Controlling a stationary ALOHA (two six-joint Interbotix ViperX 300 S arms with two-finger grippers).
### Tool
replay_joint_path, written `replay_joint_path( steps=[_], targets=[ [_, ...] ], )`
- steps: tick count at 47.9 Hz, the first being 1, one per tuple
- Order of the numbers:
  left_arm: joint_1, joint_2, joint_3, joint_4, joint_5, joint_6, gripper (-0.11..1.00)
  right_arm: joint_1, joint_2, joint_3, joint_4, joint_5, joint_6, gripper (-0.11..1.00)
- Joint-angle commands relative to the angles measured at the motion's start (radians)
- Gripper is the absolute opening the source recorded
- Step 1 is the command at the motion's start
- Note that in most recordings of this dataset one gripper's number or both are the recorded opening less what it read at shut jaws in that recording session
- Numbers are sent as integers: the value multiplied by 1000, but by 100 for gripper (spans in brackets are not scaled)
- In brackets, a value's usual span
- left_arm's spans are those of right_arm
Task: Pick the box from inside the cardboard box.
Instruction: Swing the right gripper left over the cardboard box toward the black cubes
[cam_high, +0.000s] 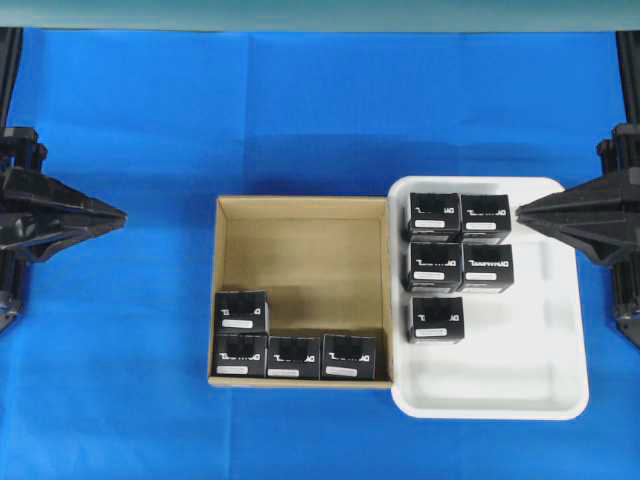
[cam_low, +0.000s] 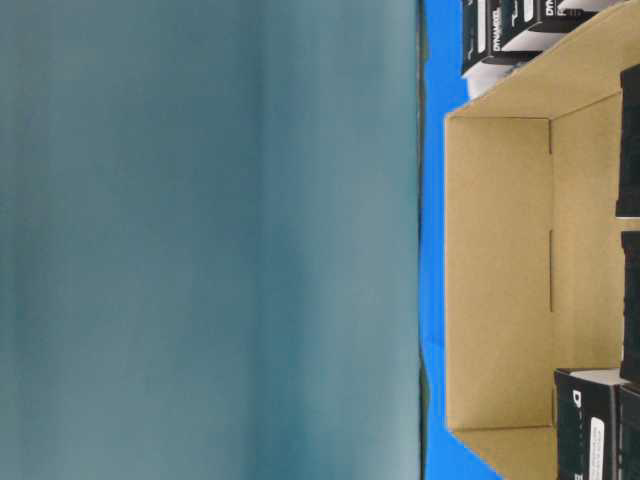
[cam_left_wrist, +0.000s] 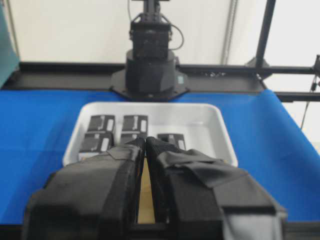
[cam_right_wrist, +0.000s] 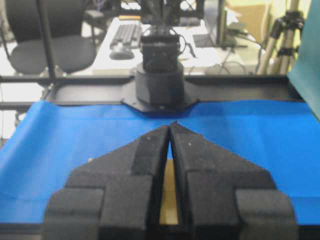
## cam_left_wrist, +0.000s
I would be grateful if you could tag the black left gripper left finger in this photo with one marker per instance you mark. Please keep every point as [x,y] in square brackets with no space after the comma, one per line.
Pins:
[94,199]

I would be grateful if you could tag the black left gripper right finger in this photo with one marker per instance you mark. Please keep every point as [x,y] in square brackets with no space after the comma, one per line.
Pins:
[205,198]

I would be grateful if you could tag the brown cardboard box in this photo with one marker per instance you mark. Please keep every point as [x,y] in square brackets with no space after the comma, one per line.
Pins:
[146,213]

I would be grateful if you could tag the black box tray mid-right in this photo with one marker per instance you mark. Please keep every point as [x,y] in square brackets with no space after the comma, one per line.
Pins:
[94,144]

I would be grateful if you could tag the black box tray near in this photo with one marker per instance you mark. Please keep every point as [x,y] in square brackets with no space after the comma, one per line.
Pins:
[173,138]

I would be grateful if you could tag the black box tray mid-left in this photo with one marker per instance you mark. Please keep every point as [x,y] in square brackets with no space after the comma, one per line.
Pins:
[128,137]

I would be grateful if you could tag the black box tray far-right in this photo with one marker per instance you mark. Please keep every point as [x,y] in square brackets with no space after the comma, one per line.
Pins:
[102,123]

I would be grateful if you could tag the black box tray far-left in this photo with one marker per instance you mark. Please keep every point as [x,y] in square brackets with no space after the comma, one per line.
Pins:
[135,123]

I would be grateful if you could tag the white plastic tray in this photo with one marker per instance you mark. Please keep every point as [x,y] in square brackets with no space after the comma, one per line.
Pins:
[202,126]

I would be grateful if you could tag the blue table cloth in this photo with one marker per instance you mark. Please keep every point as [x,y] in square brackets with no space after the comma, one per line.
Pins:
[36,125]

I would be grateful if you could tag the black metal frame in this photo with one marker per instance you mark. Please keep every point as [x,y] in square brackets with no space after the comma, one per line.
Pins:
[235,79]

